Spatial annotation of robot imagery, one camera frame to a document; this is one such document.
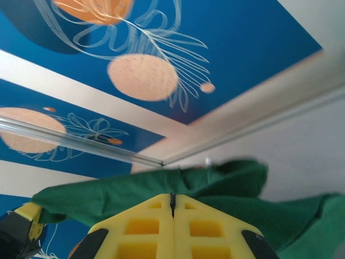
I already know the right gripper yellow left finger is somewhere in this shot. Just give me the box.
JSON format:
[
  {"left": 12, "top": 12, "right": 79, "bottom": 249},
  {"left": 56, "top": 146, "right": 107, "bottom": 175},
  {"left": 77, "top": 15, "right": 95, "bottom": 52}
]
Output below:
[{"left": 67, "top": 193, "right": 175, "bottom": 259}]

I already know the aluminium frame post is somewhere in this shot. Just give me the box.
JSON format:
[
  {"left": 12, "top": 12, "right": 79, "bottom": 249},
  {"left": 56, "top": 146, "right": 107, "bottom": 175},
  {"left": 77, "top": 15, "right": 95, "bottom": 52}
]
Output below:
[{"left": 0, "top": 115, "right": 165, "bottom": 167}]

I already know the blue floral wall panel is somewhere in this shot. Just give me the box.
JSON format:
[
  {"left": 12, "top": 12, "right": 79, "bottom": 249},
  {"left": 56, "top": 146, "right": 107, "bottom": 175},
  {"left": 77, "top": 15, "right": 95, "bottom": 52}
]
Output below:
[
  {"left": 0, "top": 0, "right": 324, "bottom": 126},
  {"left": 0, "top": 194, "right": 89, "bottom": 259},
  {"left": 0, "top": 78, "right": 167, "bottom": 180}
]

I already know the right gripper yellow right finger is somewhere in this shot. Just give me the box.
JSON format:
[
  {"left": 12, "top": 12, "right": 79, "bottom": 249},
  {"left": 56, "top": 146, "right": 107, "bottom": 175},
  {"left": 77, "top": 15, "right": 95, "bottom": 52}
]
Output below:
[{"left": 172, "top": 194, "right": 280, "bottom": 259}]

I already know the green t-shirt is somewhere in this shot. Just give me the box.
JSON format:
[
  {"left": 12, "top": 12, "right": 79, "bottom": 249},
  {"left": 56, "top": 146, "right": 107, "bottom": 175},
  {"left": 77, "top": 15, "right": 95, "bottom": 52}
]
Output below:
[{"left": 31, "top": 159, "right": 345, "bottom": 259}]

